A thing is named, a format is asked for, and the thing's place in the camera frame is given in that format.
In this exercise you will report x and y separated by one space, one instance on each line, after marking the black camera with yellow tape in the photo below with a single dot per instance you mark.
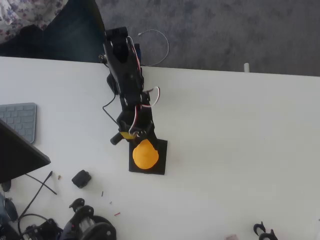
120 137

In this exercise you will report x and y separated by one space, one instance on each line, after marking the black cube camera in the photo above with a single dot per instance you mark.
81 179

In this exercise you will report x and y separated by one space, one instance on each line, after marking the dark blue trousers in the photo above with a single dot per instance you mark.
70 37

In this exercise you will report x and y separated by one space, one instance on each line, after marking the grey keyboard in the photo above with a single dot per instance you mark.
21 120

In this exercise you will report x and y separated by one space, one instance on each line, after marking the floral white shirt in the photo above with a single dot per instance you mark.
25 15

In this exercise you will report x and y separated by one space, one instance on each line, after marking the dark round object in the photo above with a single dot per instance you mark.
6 186

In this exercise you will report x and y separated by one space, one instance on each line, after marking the yellow rubber duck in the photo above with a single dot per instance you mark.
145 156

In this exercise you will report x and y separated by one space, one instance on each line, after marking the black laptop lid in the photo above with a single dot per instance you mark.
15 155

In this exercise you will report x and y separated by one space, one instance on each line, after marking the short red stick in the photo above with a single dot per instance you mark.
117 214

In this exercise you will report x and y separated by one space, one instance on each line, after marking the small white post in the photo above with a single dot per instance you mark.
246 68

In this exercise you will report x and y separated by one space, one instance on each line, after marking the black cardboard square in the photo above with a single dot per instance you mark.
162 162

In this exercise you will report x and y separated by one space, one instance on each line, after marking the black plastic clamp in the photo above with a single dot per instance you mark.
265 232

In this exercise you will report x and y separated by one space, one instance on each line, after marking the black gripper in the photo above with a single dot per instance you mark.
151 133

